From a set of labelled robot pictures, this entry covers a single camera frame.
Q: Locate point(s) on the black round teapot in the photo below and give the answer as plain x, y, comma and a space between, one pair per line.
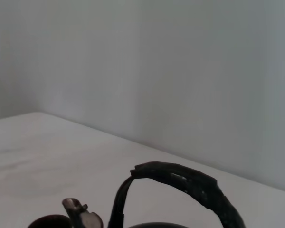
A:
194, 187

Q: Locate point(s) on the dark brown teacup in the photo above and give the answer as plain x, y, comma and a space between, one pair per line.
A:
52, 222

